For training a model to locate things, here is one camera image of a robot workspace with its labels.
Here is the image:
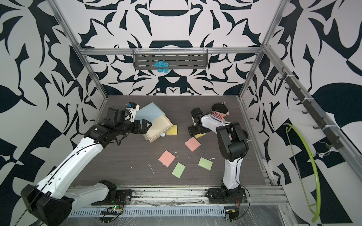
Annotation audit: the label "light blue drawer cabinet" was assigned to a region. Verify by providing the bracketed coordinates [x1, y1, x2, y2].
[135, 102, 165, 122]

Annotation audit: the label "right electronics board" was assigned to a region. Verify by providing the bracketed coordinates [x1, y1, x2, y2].
[224, 209, 239, 222]

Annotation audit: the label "cream top drawer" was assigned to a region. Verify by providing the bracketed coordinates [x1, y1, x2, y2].
[143, 114, 173, 143]

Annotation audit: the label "grey slotted wall shelf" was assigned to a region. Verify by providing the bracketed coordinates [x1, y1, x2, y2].
[133, 49, 208, 70]

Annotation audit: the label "plush doll blue pants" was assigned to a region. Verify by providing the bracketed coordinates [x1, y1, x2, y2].
[211, 103, 230, 121]

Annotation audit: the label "electronics board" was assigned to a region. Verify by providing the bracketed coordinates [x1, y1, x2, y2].
[99, 206, 123, 223]
[224, 209, 239, 222]

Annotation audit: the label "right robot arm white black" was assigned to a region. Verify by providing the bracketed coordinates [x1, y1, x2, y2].
[188, 103, 249, 199]

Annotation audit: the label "green sticky note pad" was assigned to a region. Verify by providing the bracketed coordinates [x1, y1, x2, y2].
[172, 163, 186, 179]
[198, 157, 213, 170]

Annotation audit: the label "green hose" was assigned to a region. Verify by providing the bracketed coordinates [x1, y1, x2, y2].
[283, 122, 321, 223]

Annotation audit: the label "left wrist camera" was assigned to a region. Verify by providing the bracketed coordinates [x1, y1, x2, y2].
[126, 102, 140, 122]

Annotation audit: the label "yellow sticky note pad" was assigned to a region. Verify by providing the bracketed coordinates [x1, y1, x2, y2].
[194, 133, 206, 139]
[166, 125, 178, 135]

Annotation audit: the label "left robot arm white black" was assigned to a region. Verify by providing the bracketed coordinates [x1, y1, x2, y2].
[21, 102, 152, 226]

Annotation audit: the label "black hook rail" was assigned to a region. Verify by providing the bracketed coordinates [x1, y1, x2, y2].
[280, 68, 344, 150]

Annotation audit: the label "green sticky note pad right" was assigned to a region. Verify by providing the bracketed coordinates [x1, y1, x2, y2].
[198, 157, 213, 170]

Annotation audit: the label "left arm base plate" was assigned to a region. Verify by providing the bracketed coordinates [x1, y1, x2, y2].
[91, 189, 133, 206]

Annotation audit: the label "white cable duct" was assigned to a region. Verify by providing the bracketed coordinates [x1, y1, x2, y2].
[69, 206, 226, 218]

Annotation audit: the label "green sticky note pad left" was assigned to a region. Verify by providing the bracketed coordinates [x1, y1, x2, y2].
[172, 163, 186, 179]

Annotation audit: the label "left electronics board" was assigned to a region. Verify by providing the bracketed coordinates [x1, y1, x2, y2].
[99, 206, 123, 223]

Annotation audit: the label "teal crumpled cloth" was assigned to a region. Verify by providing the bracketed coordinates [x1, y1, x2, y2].
[154, 61, 170, 73]

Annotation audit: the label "pink sticky note pad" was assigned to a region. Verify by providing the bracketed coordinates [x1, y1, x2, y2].
[185, 137, 201, 152]
[158, 150, 176, 167]

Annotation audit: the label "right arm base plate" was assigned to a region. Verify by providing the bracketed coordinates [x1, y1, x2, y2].
[205, 186, 248, 204]

